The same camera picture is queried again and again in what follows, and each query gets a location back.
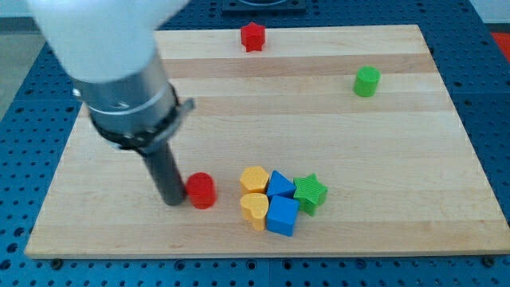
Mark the green star block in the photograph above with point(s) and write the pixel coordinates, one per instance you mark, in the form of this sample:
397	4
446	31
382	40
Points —
310	193

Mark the yellow heart block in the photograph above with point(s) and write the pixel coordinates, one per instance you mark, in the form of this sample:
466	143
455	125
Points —
254	208

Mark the red cylinder block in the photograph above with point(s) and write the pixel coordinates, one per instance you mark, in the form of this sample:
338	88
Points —
201	190

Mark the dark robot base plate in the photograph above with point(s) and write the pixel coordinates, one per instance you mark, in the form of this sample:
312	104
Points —
262	6

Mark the blue triangle block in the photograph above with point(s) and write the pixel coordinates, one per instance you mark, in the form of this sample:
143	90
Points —
279	185

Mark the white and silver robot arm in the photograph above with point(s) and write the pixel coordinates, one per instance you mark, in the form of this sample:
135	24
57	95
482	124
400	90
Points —
109	50

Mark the yellow pentagon block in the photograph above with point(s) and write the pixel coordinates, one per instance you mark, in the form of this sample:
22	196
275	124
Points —
254	180

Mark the light wooden board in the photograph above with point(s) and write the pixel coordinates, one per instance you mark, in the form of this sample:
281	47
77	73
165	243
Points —
402	176

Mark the red star block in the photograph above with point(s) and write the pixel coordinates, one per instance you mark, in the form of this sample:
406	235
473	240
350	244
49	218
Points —
253	37

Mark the green cylinder block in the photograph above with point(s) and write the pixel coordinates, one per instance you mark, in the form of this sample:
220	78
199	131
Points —
366	81

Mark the red object at right edge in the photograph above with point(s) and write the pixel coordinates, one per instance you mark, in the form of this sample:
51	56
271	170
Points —
503	41

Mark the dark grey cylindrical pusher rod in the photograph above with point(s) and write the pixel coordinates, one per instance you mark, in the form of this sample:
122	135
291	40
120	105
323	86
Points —
165	174

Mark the blue cube block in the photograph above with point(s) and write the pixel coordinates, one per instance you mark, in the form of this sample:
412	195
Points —
282	214

